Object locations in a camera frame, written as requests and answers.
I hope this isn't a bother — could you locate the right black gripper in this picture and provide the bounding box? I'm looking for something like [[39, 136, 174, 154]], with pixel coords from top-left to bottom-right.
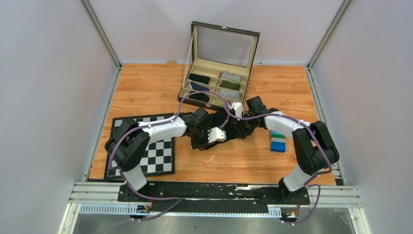
[[231, 112, 256, 139]]

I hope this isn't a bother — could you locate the black underwear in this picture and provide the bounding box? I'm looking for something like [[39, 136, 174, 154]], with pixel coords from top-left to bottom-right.
[[191, 110, 235, 147]]

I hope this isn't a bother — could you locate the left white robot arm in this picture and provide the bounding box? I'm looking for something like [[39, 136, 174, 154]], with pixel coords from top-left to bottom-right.
[[104, 108, 215, 201]]

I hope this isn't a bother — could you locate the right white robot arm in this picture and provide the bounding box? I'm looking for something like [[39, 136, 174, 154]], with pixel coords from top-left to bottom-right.
[[225, 96, 339, 204]]

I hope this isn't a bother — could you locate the black rolled cloth bottom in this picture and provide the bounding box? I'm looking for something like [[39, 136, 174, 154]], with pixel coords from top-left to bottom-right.
[[188, 91, 210, 102]]

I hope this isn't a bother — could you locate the black rolled cloth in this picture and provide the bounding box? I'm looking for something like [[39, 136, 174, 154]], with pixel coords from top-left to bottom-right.
[[188, 73, 210, 84], [188, 91, 210, 102]]

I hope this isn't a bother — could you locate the blue green brick stack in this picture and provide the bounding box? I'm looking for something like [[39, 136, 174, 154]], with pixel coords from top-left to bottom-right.
[[270, 131, 286, 153]]

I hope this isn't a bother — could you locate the striped rolled cloth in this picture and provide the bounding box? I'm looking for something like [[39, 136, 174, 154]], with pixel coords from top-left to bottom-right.
[[220, 88, 241, 100]]

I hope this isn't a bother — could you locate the navy rolled cloth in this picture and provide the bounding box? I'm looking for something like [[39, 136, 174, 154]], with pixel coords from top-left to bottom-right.
[[189, 82, 210, 92]]

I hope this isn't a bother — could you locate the black rolled cloth top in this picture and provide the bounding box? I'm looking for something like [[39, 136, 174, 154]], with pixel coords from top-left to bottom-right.
[[188, 73, 210, 84]]

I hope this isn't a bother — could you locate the olive green rolled cloth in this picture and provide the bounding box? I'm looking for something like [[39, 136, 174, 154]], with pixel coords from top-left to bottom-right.
[[219, 80, 240, 91]]

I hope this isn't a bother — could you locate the black white checkerboard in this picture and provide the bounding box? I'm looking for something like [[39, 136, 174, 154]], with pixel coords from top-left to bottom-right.
[[104, 113, 175, 181]]

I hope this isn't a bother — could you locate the grey rolled cloth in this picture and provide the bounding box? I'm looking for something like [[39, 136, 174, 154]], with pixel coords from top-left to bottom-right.
[[220, 71, 242, 82]]

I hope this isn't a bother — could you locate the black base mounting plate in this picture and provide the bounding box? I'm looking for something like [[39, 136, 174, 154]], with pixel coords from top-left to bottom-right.
[[117, 181, 310, 213]]

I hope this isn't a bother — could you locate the black compartment storage box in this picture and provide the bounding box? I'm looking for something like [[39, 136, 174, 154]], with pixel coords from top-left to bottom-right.
[[178, 21, 261, 111]]

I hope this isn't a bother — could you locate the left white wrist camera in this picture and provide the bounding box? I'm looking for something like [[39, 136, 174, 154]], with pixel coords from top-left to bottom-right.
[[207, 127, 226, 143]]

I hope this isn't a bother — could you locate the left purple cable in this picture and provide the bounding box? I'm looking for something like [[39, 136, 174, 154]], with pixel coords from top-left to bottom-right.
[[76, 91, 232, 233]]

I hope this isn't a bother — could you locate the purple cable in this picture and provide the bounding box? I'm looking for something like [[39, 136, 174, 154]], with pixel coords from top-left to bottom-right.
[[76, 91, 232, 233], [224, 102, 333, 226]]

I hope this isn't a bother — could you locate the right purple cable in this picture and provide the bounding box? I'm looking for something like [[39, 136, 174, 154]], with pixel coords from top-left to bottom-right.
[[224, 102, 333, 226]]

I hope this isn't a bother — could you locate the aluminium frame rail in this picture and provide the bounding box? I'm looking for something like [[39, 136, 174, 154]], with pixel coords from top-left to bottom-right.
[[58, 181, 371, 234]]

